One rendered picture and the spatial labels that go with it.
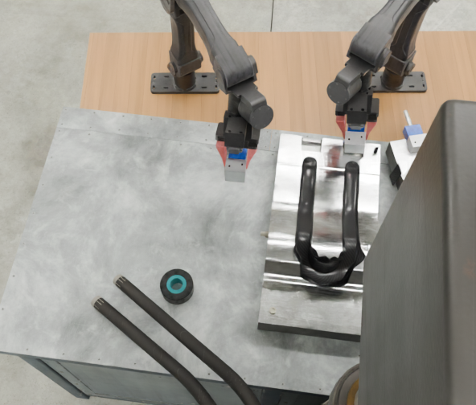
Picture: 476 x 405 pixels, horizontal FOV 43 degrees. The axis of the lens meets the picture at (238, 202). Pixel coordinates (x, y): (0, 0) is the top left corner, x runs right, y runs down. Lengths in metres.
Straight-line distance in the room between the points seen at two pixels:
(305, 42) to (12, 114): 1.47
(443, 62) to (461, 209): 1.70
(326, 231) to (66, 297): 0.65
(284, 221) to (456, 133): 1.19
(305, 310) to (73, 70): 1.88
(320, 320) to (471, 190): 1.18
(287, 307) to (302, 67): 0.76
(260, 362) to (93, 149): 0.73
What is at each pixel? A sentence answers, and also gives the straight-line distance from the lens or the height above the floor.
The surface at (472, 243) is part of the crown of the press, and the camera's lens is 0.26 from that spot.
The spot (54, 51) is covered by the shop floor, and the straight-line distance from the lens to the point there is 3.07.
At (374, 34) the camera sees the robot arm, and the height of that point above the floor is 1.21.
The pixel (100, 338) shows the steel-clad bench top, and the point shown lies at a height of 0.80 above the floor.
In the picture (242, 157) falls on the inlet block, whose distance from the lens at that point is 1.50.
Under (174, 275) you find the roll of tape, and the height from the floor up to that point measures 0.83.
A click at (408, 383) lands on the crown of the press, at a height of 1.94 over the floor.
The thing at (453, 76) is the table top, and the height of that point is 0.80.
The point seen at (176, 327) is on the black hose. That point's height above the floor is 0.88.
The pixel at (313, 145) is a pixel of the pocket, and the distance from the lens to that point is 1.63.
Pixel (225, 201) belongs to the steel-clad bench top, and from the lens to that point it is 1.61.
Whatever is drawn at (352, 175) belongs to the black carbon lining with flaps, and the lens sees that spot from 1.57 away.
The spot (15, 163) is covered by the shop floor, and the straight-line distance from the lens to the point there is 2.76.
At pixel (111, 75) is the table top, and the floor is 0.80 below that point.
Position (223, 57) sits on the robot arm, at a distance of 1.34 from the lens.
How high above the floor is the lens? 2.23
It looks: 63 degrees down
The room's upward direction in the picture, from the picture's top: straight up
